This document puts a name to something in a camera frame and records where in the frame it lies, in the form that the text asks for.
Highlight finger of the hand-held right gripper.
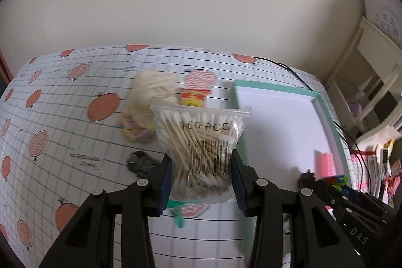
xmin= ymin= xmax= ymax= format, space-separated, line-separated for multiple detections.
xmin=341 ymin=186 xmax=397 ymax=220
xmin=309 ymin=179 xmax=349 ymax=220

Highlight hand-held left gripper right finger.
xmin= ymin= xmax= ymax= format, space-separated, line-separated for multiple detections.
xmin=231 ymin=149 xmax=352 ymax=268

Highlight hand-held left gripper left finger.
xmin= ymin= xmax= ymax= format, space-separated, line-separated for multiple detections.
xmin=38 ymin=155 xmax=173 ymax=268

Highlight colourful plastic toy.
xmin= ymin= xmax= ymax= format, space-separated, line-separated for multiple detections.
xmin=323 ymin=174 xmax=349 ymax=191

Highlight black round object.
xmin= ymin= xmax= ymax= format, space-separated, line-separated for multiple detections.
xmin=126 ymin=151 xmax=158 ymax=174

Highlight green toy figure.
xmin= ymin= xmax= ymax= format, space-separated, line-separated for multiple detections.
xmin=168 ymin=199 xmax=189 ymax=228

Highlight bag of cotton swabs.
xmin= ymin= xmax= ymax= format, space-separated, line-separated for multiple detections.
xmin=150 ymin=101 xmax=253 ymax=203

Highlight green-edged white tray box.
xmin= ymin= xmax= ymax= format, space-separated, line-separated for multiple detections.
xmin=232 ymin=80 xmax=357 ymax=268

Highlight pink hair roller clip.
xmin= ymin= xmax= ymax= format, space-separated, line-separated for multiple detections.
xmin=315 ymin=151 xmax=333 ymax=177

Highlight colourful hanging trinkets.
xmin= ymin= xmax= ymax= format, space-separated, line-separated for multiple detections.
xmin=378 ymin=139 xmax=402 ymax=209

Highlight yellow red snack packet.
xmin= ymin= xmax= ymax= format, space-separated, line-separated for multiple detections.
xmin=177 ymin=86 xmax=212 ymax=108

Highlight purple item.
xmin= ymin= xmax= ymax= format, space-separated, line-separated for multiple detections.
xmin=347 ymin=98 xmax=365 ymax=116

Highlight grid-pattern printed tablecloth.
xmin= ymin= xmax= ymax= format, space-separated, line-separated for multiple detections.
xmin=0 ymin=44 xmax=349 ymax=268

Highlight white shelf unit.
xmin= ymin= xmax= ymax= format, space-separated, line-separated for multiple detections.
xmin=323 ymin=0 xmax=402 ymax=137

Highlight red-brown wooden board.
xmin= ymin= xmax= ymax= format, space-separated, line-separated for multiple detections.
xmin=0 ymin=48 xmax=14 ymax=93

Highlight black cable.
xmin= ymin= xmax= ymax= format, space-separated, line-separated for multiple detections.
xmin=255 ymin=57 xmax=313 ymax=89
xmin=333 ymin=121 xmax=369 ymax=193

